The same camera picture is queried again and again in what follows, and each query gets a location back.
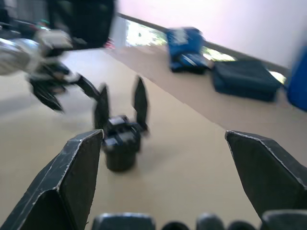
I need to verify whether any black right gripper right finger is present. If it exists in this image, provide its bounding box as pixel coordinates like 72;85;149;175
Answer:
224;130;307;220

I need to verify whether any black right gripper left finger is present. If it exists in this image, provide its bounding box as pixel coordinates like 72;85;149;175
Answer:
0;128;104;230

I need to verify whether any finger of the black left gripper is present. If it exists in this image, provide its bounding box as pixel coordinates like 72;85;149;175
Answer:
30;81;65;113
75;74;103;100

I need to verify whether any black pointed finger piece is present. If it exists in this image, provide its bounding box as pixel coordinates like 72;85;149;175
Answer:
132;76;150;134
93;83;110;135

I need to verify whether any black gripper body workpiece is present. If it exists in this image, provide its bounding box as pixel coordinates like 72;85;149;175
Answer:
102;115;144;172

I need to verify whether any black bulky object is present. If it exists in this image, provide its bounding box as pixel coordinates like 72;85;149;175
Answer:
47;0;118;50

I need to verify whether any dark blue flat case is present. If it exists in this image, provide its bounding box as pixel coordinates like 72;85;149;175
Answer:
211;59;283;103

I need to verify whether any blue rounded container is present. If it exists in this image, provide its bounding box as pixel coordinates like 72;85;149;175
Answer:
286;42;307;112

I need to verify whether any blue printed box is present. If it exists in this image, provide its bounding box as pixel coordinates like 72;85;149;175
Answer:
165;26;212;74

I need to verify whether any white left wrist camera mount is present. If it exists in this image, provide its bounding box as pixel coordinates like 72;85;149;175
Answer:
33;30;74;55

